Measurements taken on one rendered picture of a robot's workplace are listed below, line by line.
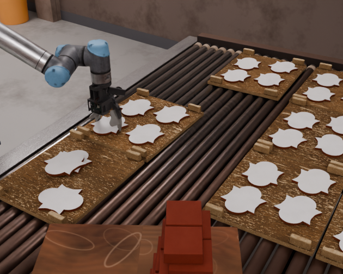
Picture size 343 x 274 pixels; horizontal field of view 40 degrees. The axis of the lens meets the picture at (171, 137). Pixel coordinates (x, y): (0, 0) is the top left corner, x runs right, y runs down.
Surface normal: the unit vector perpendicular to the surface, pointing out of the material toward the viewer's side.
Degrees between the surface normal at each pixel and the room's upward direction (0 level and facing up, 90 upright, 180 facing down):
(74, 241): 0
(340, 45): 90
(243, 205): 0
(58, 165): 0
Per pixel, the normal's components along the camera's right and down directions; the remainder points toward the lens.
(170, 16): -0.61, 0.43
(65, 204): -0.01, -0.84
